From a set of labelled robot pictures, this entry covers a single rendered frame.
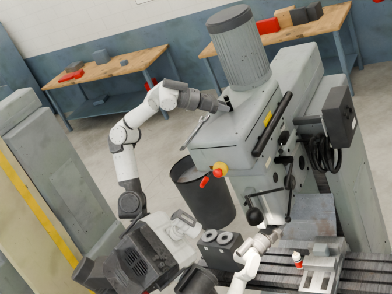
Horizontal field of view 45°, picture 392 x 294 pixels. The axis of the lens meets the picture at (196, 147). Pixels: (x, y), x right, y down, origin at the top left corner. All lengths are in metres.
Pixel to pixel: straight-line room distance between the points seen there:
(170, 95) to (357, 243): 1.48
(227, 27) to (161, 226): 0.85
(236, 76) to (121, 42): 5.81
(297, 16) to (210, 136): 4.10
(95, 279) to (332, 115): 1.22
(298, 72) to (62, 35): 6.47
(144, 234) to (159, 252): 0.09
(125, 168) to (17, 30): 7.38
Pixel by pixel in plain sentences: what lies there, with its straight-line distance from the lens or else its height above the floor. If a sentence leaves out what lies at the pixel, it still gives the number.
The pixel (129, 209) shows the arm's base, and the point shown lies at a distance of 1.92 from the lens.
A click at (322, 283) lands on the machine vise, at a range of 2.30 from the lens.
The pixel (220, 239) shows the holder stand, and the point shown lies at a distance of 2.51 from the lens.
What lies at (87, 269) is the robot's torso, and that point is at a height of 1.54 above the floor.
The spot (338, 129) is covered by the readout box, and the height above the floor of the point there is 1.62.
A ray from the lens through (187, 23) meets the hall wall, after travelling 7.02.
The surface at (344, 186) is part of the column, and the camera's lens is 2.56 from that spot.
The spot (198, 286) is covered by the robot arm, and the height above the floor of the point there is 1.44.
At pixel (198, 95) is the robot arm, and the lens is 1.88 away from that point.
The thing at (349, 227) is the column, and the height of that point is 0.87.
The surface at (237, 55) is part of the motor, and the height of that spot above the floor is 2.05.
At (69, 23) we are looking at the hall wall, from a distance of 8.30.
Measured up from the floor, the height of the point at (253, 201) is 1.50.
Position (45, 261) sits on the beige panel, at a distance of 3.46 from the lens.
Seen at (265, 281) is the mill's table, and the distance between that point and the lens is 2.50.
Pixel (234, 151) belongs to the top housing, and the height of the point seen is 1.83.
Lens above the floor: 2.72
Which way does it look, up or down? 27 degrees down
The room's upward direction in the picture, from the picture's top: 25 degrees counter-clockwise
